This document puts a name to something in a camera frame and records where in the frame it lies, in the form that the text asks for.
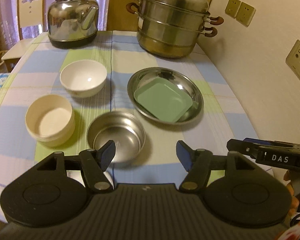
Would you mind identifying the small stainless steel bowl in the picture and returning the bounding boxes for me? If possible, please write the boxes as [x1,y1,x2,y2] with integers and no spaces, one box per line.
[86,111,145,165]

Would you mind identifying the person's right hand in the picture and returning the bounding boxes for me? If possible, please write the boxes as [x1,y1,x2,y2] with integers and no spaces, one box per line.
[284,170,300,216]

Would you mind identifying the beige wall data socket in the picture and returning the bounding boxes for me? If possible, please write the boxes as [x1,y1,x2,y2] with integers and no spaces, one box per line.
[285,40,300,79]

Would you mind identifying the green square plastic plate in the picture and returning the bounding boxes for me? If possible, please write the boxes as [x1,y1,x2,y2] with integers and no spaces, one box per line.
[134,77,192,123]

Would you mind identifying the white ceramic bowl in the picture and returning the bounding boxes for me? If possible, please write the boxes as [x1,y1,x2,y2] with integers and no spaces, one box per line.
[59,60,107,98]

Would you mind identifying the checkered blue green tablecloth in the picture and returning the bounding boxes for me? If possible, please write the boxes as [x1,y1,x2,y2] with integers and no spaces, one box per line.
[0,31,257,220]

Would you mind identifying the stainless steel kettle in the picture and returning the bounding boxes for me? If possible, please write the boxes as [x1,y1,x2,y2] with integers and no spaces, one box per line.
[47,0,99,48]

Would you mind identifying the beige wall power outlet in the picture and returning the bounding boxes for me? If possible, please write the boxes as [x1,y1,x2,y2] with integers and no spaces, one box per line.
[236,2,256,27]

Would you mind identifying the stacked steel steamer pot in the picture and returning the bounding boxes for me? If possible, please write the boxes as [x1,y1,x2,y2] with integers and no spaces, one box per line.
[126,0,224,59]

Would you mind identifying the cream round plastic bowl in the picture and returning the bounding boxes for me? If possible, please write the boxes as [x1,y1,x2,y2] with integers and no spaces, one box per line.
[25,94,75,147]

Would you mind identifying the large shallow steel basin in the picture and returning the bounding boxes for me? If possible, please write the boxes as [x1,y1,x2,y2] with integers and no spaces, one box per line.
[127,67,204,125]

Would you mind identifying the floral white small dish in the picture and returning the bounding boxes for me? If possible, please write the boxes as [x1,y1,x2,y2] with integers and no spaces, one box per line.
[103,171,114,189]

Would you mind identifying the white wooden chair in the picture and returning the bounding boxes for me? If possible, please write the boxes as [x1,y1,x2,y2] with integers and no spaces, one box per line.
[2,0,47,72]

